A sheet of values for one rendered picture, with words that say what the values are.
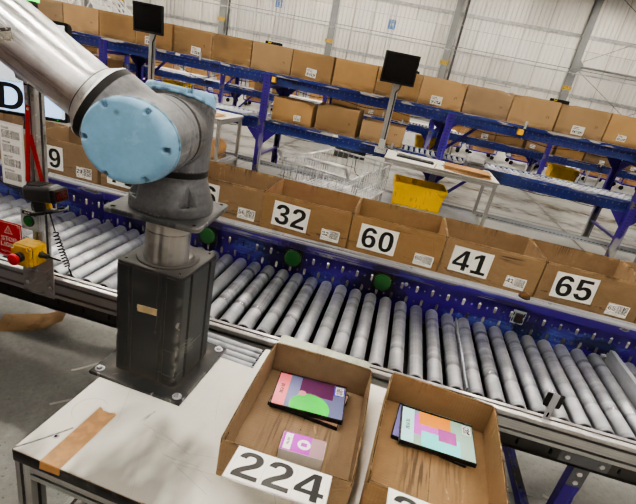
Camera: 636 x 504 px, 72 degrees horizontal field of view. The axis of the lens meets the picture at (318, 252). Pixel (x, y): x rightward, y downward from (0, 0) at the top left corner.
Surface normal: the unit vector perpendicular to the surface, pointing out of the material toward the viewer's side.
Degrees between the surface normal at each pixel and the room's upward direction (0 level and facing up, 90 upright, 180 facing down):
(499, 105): 90
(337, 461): 0
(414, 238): 90
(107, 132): 91
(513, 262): 90
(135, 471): 0
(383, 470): 1
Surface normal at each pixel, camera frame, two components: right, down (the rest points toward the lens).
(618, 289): -0.20, 0.35
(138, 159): 0.02, 0.41
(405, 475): 0.16, -0.91
